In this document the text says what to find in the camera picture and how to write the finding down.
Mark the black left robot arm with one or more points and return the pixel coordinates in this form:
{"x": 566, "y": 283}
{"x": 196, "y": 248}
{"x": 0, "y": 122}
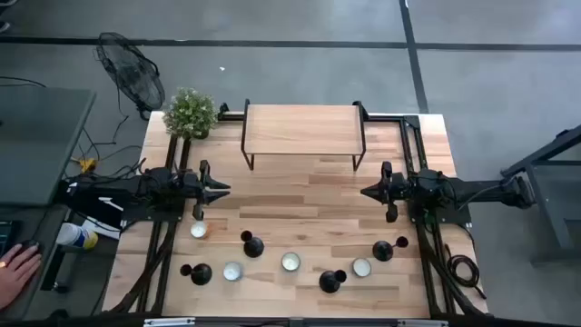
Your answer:
{"x": 136, "y": 186}

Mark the yellow power plug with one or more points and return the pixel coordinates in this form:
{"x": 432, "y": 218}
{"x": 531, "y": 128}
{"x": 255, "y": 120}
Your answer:
{"x": 87, "y": 164}

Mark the potted green artificial plant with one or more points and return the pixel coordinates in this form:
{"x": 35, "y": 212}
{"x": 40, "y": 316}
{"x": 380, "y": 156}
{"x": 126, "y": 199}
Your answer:
{"x": 190, "y": 113}

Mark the grey metal table frame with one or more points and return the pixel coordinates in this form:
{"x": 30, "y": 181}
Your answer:
{"x": 544, "y": 151}

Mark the black keyboard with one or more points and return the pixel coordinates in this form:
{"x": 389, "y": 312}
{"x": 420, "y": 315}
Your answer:
{"x": 6, "y": 236}

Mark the black floor fan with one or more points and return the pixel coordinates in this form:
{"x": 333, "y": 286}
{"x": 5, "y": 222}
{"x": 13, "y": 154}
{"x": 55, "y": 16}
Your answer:
{"x": 131, "y": 72}

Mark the white wipes canister yellow lid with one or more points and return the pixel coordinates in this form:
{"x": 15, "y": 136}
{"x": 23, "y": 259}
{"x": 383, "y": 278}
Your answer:
{"x": 72, "y": 234}

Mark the black aluminium rig frame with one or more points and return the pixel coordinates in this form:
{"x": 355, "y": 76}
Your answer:
{"x": 427, "y": 268}

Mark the dark operator desk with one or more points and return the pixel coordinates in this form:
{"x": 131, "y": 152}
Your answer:
{"x": 50, "y": 222}

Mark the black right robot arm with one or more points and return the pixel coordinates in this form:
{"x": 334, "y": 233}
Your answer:
{"x": 476, "y": 191}

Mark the grey side table top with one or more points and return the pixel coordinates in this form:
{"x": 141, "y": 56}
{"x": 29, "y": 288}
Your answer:
{"x": 41, "y": 145}

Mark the person's hand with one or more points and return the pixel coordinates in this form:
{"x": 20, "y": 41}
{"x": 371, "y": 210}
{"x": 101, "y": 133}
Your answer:
{"x": 16, "y": 277}

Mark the white booklet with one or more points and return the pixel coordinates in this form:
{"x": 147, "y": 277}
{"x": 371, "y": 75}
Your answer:
{"x": 104, "y": 231}

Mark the patterned candle tin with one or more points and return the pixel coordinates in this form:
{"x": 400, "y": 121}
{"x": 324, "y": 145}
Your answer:
{"x": 232, "y": 271}
{"x": 199, "y": 229}
{"x": 290, "y": 261}
{"x": 361, "y": 267}

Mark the silver metal bracket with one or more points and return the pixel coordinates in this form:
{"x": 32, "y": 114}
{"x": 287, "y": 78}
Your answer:
{"x": 422, "y": 324}
{"x": 168, "y": 323}

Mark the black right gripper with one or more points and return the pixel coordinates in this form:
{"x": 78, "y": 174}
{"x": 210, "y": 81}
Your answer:
{"x": 390, "y": 188}

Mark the black metal candlestick holder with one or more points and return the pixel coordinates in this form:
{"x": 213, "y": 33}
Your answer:
{"x": 382, "y": 250}
{"x": 329, "y": 281}
{"x": 253, "y": 247}
{"x": 201, "y": 274}

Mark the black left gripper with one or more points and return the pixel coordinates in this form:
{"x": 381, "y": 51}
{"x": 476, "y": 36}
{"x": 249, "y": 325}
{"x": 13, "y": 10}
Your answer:
{"x": 198, "y": 188}

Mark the black computer mouse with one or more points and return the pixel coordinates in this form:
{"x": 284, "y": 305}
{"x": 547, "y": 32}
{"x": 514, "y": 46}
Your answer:
{"x": 32, "y": 245}

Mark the wooden shelf riser black frame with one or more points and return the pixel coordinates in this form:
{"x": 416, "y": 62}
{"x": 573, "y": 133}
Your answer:
{"x": 304, "y": 129}

